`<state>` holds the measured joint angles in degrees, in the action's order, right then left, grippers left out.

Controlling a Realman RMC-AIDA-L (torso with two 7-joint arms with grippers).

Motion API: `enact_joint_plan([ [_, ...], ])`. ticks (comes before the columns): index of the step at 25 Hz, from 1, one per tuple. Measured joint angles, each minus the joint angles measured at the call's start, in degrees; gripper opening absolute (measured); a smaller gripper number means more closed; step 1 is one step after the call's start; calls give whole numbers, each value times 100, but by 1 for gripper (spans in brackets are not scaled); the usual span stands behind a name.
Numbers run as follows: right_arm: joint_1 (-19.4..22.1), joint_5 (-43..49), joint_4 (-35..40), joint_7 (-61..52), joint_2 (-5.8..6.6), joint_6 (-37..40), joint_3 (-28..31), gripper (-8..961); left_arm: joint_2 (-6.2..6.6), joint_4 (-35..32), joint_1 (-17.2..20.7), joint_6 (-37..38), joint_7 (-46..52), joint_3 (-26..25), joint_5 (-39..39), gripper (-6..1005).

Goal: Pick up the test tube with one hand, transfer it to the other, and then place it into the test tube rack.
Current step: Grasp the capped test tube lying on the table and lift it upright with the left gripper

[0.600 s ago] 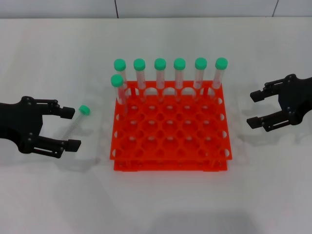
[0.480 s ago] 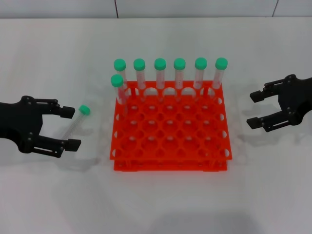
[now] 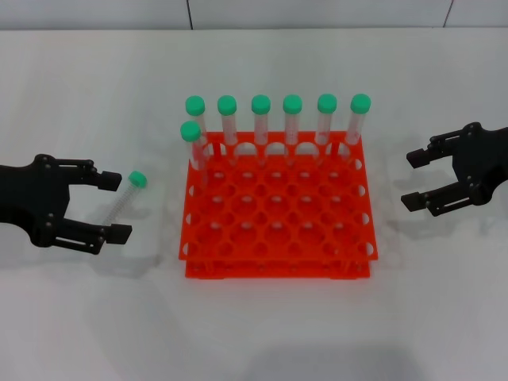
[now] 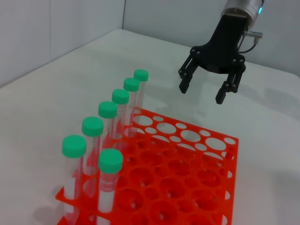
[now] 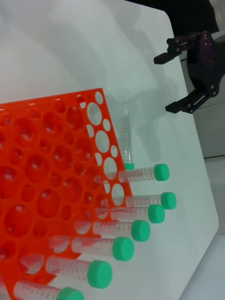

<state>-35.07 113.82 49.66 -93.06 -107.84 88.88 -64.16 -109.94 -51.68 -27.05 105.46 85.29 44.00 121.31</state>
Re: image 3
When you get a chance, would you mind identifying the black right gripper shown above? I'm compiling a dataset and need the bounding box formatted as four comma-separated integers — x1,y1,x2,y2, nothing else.
400,121,508,217

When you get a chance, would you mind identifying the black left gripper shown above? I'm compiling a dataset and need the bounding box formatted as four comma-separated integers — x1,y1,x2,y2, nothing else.
0,154,133,256

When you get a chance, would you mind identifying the green capped clear test tube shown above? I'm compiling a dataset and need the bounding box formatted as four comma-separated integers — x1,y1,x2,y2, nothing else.
179,121,210,187
217,94,239,166
250,94,272,166
315,93,338,164
184,94,208,160
282,94,304,166
102,170,148,229
343,93,372,162

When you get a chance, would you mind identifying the orange plastic test tube rack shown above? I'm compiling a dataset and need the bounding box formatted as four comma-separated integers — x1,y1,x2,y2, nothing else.
177,129,380,281

